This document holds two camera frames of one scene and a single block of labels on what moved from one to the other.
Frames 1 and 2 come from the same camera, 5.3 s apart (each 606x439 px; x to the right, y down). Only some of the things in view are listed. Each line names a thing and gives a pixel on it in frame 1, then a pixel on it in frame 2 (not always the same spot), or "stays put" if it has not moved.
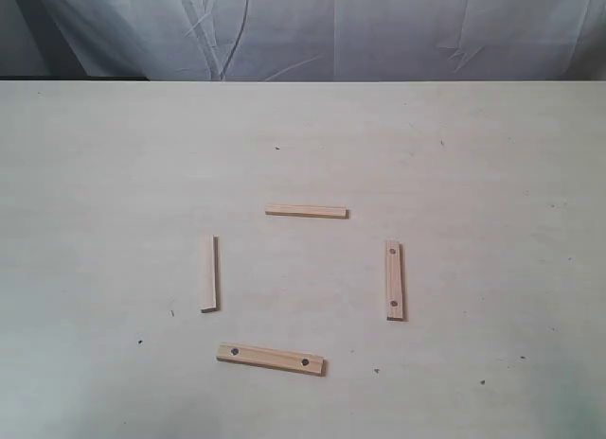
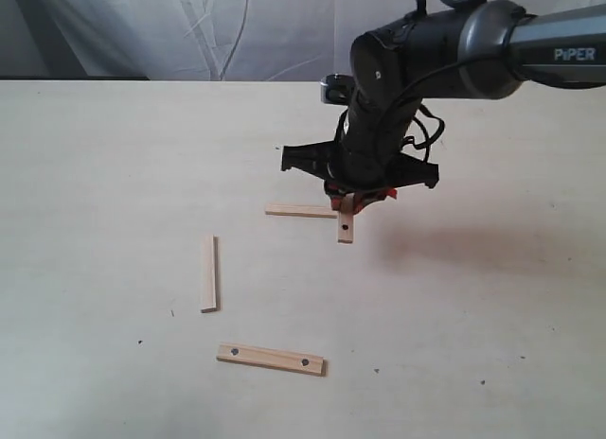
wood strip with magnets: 273,358 stays put
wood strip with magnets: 395,281 → 346,219
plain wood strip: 314,211 stays put
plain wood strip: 209,273 stays put
